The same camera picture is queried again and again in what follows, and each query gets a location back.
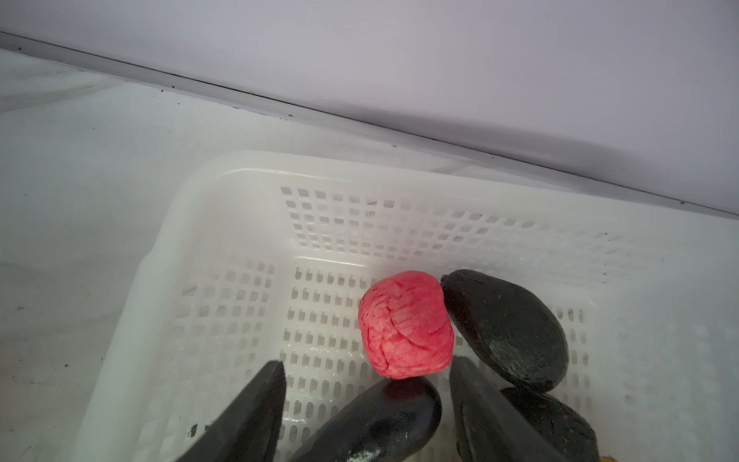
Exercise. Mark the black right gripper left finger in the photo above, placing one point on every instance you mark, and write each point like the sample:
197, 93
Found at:
248, 429

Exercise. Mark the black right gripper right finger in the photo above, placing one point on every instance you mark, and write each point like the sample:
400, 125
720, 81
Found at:
488, 427

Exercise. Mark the dark purple toy eggplant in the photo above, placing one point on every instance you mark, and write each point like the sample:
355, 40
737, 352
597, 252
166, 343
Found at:
391, 421

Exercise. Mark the pink toy fruit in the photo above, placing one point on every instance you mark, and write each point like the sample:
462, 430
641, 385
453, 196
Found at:
405, 328

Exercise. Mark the black toy avocado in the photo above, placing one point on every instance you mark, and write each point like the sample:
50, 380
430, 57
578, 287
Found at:
557, 423

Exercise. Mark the black toy fruit rear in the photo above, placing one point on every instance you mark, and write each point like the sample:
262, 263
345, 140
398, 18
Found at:
509, 329

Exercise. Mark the white plastic perforated basket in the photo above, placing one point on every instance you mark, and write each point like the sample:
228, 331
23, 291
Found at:
345, 274

